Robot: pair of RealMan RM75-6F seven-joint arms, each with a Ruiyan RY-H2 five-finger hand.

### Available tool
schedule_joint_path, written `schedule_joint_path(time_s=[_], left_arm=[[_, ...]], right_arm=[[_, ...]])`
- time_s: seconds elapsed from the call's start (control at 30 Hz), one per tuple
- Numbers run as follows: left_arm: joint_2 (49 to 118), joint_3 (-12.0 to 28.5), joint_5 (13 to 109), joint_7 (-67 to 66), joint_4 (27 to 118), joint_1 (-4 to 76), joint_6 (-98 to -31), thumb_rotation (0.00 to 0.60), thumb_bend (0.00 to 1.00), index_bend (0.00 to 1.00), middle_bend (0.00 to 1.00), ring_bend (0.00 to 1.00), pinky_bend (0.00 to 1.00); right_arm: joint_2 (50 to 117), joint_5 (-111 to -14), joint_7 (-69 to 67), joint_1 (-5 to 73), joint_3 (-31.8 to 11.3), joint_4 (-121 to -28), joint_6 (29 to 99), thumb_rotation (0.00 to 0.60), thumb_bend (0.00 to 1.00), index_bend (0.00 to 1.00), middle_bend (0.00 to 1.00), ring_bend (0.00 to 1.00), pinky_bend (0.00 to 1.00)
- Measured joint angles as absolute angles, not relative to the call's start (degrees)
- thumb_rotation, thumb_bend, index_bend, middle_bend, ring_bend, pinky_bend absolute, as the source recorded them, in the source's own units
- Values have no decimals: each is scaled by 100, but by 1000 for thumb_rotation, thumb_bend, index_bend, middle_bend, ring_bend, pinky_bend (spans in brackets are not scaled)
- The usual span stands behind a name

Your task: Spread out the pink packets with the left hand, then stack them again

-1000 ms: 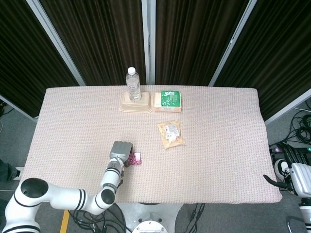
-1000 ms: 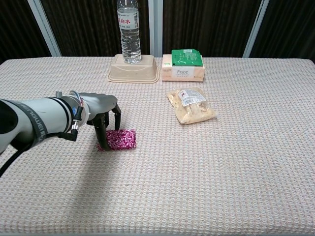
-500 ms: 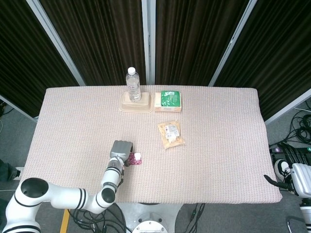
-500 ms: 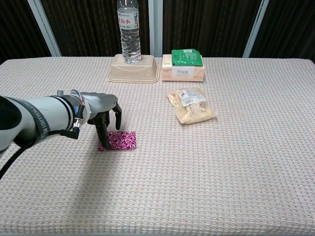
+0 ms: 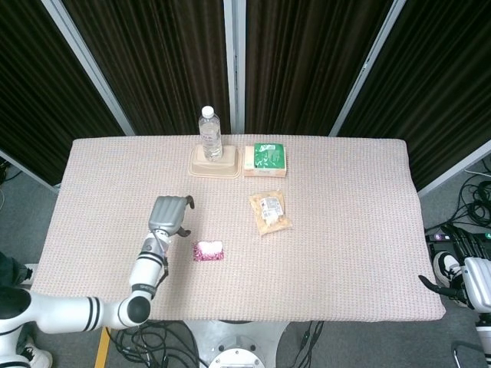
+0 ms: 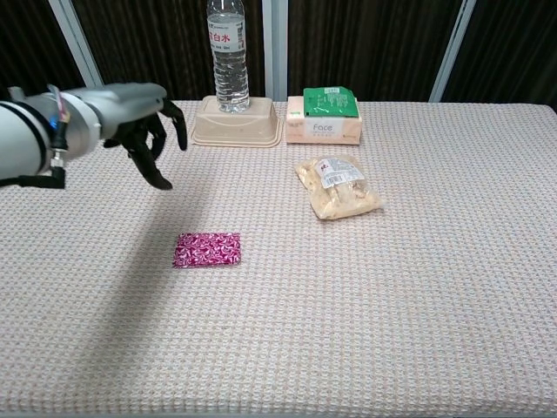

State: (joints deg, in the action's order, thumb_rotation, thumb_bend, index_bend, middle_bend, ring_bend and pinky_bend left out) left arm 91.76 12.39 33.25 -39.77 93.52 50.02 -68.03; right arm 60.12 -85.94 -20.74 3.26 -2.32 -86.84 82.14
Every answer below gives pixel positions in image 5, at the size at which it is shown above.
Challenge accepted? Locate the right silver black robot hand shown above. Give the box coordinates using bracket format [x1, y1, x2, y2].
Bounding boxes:
[417, 225, 491, 312]

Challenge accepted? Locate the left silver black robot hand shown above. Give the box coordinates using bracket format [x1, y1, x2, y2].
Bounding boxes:
[148, 195, 196, 238]

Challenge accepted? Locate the pink white candy pack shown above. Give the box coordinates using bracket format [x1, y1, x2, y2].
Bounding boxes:
[192, 239, 226, 263]

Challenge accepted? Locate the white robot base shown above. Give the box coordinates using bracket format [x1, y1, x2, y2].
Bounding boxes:
[183, 320, 288, 368]

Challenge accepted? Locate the white and black sneaker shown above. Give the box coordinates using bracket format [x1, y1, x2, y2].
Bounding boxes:
[18, 342, 54, 368]
[433, 251, 467, 288]

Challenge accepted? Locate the black box with number stickers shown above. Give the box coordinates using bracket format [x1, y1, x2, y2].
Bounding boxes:
[425, 224, 491, 264]

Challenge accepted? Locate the beige plastic food container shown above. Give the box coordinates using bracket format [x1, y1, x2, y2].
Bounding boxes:
[187, 144, 244, 179]

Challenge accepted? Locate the clear plastic water bottle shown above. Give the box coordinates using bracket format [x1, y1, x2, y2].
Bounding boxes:
[198, 106, 224, 162]

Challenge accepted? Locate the green white box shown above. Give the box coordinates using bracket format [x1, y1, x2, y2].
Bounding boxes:
[242, 143, 288, 179]

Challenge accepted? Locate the clear bag of snacks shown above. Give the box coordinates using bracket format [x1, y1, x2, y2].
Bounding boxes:
[248, 190, 293, 237]

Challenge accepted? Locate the green printed packet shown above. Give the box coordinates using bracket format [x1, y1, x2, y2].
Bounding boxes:
[253, 142, 285, 169]

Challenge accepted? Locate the yellow floor tape strip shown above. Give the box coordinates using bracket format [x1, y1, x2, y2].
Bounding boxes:
[94, 327, 115, 368]

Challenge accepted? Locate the pink woven tablecloth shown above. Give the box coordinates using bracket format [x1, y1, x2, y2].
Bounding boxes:
[30, 136, 447, 322]

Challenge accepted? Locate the dark brown curtain panel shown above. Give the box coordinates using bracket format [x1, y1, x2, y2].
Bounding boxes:
[338, 0, 491, 192]
[62, 0, 232, 136]
[244, 0, 395, 136]
[0, 0, 126, 186]

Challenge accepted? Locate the black floor cable bundle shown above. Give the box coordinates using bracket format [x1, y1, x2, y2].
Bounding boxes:
[106, 320, 203, 368]
[439, 159, 491, 231]
[282, 320, 327, 368]

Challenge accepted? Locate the grey partition frame rail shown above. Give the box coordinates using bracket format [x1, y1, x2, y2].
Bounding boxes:
[417, 139, 491, 199]
[0, 148, 61, 192]

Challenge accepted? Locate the grey partition frame post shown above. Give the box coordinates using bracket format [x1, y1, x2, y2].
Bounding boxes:
[328, 0, 407, 136]
[223, 0, 247, 135]
[41, 0, 136, 136]

